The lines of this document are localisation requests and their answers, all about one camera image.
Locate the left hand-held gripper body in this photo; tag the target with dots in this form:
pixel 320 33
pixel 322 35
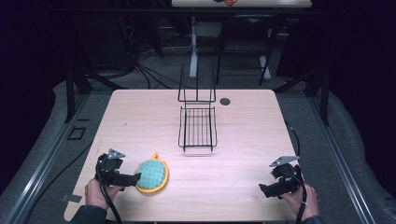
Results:
pixel 109 164

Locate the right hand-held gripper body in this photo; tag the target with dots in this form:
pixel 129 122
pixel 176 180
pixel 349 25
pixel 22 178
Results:
pixel 286 174

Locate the teal pot holder yellow rim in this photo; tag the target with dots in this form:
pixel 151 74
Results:
pixel 152 174

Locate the person's left hand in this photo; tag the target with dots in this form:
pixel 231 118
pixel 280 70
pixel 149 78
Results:
pixel 95 193

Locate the person's right hand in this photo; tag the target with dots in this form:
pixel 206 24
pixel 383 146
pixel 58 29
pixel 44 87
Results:
pixel 300 203

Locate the grey tape strip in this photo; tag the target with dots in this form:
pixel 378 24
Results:
pixel 71 198

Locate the black metal stand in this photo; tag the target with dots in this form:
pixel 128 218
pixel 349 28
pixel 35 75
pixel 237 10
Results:
pixel 323 93
pixel 71 93

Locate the dark round table grommet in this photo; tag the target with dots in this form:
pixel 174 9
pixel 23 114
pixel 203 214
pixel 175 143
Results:
pixel 224 101

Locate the black chair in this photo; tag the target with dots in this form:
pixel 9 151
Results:
pixel 246 37

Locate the white background table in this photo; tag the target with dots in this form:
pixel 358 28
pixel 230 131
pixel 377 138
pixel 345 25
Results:
pixel 193 40

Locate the orange object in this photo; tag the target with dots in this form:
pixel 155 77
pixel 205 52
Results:
pixel 230 2

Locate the aluminium floor rail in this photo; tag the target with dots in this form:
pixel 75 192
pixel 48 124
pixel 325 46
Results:
pixel 37 174
pixel 342 161

